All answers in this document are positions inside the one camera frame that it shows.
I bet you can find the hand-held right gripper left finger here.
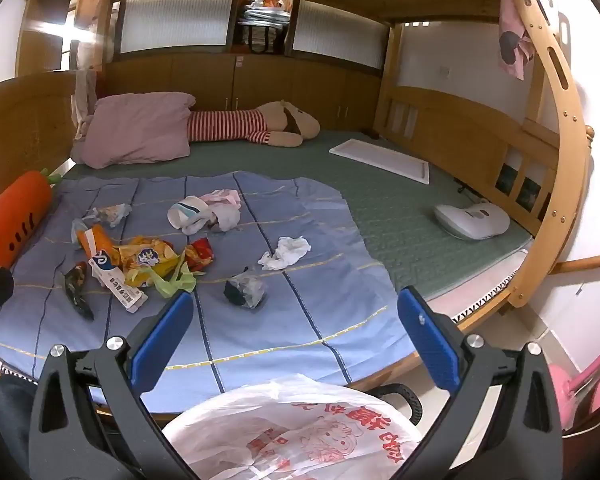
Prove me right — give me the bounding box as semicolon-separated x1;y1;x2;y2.
27;290;196;480

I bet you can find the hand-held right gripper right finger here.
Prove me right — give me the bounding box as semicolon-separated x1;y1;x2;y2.
397;285;566;480

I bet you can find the green paper napkin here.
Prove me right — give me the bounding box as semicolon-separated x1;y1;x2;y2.
147;257;206;298

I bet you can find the dark snack wrapper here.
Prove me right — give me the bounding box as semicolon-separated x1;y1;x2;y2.
62;261;95;321

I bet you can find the yellow snack packet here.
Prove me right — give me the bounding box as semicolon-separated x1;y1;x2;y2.
117;240;176;288

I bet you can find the dark wad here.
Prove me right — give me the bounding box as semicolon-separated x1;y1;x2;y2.
223;269;268;309

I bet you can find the red snack wrapper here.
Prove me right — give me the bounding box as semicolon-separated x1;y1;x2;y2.
182;237;214;273

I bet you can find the orange snack packet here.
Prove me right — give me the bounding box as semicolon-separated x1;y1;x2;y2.
76;225;113;261

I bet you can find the white paper cup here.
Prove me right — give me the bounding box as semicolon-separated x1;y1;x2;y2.
167;196;213;235

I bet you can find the clear plastic bag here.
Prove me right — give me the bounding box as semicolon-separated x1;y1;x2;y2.
71;203;132;241

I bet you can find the white pink printed plastic bag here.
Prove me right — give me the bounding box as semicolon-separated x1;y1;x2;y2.
200;189;242;232

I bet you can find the white red printed trash bag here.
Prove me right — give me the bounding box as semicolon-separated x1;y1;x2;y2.
161;373;423;480

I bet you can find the white tissue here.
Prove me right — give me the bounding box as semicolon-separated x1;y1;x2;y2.
257;236;312;271

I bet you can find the orange carrot plush pillow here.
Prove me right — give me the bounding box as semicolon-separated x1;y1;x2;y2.
0;170;63;273

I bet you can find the green quilted mattress pad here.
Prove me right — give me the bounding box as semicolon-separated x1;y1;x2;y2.
60;130;536;301

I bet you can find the blue plaid blanket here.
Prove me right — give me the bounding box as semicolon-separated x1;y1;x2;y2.
0;171;421;401

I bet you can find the white handheld mite vacuum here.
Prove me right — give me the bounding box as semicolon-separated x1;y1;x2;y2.
434;200;511;241

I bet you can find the pink round stand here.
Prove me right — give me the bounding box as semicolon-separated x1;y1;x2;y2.
550;332;600;431

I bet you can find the white flat board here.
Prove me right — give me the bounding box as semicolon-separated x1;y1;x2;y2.
329;138;431;185

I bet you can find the grey hanging cloth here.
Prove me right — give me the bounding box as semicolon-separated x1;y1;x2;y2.
71;70;98;141

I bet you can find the pink pillow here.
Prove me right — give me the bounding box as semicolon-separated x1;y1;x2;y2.
71;92;197;170

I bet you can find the wooden bunk bed ladder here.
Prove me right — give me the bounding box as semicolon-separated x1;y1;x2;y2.
500;0;593;308

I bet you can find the striped plush dog toy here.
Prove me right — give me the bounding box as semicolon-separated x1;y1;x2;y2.
187;100;322;148

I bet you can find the frosted window panel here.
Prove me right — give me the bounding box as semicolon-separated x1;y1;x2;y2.
290;0;386;68
120;0;231;53

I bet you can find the pink hanging cloth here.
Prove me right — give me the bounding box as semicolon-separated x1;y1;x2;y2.
498;0;536;81

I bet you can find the striped tote bag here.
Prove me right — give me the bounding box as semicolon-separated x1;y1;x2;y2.
237;0;291;53

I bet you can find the black curved handle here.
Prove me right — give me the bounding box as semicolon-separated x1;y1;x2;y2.
375;384;423;423

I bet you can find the wooden wall cabinet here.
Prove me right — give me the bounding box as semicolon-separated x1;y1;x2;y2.
105;55;381;133

